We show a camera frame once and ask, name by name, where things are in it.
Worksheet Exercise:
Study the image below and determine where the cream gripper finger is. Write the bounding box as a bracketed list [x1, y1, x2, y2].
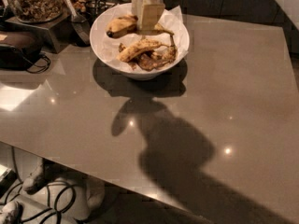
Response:
[132, 0, 143, 17]
[137, 3, 165, 31]

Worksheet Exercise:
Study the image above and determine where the spotted banana front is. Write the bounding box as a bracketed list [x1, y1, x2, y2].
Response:
[105, 14, 174, 38]

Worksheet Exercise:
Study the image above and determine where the spotted banana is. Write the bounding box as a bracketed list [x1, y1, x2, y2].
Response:
[128, 36, 178, 72]
[105, 14, 174, 38]
[117, 38, 167, 63]

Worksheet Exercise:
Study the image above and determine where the white bowl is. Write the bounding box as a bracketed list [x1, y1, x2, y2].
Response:
[90, 3, 190, 80]

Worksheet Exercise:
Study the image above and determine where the spotted banana right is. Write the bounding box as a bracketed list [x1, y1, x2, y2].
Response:
[128, 36, 178, 72]

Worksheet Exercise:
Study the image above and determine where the spotted banana left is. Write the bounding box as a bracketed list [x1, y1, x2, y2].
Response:
[117, 38, 167, 63]

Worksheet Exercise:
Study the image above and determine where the metal scoop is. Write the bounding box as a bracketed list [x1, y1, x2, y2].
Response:
[65, 0, 90, 46]

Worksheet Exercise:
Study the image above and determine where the grey metal stand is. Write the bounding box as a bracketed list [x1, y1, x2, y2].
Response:
[5, 11, 73, 53]

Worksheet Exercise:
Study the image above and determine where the glass jar of nuts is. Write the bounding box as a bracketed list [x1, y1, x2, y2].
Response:
[7, 0, 63, 23]

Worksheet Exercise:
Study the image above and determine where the black device with cable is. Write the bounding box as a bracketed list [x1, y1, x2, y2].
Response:
[0, 31, 50, 74]

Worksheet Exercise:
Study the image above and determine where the white robot base with cables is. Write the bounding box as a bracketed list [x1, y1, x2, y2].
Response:
[0, 147, 106, 224]

